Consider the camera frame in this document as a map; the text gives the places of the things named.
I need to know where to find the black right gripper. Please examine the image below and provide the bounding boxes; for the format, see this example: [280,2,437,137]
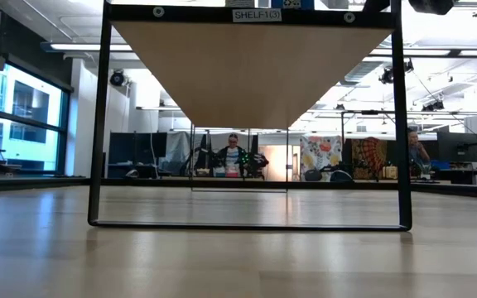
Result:
[320,0,350,10]

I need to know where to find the white shelf label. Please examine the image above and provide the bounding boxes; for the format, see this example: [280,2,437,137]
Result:
[232,8,283,23]

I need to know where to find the long ceiling light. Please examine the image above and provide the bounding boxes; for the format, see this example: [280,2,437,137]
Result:
[368,48,477,59]
[49,41,134,53]

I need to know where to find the wooden rectangular board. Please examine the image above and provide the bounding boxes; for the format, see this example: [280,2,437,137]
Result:
[87,0,413,232]

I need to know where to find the white floral hanging cloth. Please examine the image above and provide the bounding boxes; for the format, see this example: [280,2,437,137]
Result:
[299,135,344,182]

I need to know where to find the dark red patterned hanging cloth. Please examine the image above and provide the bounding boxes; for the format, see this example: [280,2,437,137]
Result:
[350,137,389,180]

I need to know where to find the person in blue shirt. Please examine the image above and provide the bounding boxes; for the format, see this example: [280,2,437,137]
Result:
[406,129,431,177]

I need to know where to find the black office chair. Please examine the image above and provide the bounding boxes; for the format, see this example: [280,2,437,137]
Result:
[329,169,354,183]
[303,167,323,183]

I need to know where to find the black arms with green lights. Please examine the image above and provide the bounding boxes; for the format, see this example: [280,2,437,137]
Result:
[238,151,271,180]

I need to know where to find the person in striped shirt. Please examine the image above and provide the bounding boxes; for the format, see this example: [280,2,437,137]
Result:
[216,132,248,179]

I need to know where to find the black computer monitor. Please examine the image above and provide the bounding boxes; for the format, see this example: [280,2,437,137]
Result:
[436,131,477,164]

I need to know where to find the round black ceiling device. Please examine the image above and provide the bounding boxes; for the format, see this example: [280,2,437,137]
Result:
[108,69,127,88]

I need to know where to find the black partition screens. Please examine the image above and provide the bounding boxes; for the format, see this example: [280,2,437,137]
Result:
[107,131,169,180]

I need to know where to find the large window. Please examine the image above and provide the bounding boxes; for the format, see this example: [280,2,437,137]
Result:
[0,61,73,175]

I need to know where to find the black ceiling camera cluster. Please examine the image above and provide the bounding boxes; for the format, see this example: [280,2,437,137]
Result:
[378,59,415,86]

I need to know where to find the black aluminium rig frame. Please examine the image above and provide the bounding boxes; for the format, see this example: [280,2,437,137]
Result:
[0,175,477,201]

